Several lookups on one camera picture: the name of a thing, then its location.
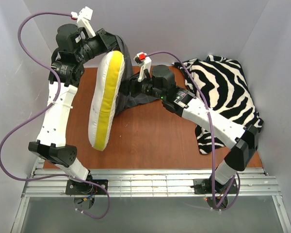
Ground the grey checked pillowcase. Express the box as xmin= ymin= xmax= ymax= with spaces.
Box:
xmin=114 ymin=35 xmax=158 ymax=116

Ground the cream yellow-edged pillow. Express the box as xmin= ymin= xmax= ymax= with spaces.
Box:
xmin=88 ymin=51 xmax=125 ymax=151

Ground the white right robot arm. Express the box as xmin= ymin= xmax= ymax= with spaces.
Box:
xmin=119 ymin=65 xmax=259 ymax=192

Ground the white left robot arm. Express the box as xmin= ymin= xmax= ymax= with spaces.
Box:
xmin=28 ymin=24 xmax=126 ymax=194

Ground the zebra print blanket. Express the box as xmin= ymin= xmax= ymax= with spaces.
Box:
xmin=172 ymin=54 xmax=264 ymax=156

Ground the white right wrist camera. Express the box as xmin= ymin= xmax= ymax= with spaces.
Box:
xmin=134 ymin=52 xmax=152 ymax=82

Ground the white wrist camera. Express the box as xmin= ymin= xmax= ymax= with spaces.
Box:
xmin=71 ymin=6 xmax=96 ymax=38
xmin=134 ymin=52 xmax=152 ymax=82

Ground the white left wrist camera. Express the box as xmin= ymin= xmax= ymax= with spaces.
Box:
xmin=71 ymin=6 xmax=96 ymax=38

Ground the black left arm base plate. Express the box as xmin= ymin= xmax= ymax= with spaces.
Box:
xmin=65 ymin=180 xmax=105 ymax=195

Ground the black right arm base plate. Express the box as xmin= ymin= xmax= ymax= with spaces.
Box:
xmin=191 ymin=178 xmax=238 ymax=194

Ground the aluminium rail frame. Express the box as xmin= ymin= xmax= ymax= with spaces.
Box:
xmin=12 ymin=167 xmax=291 ymax=233

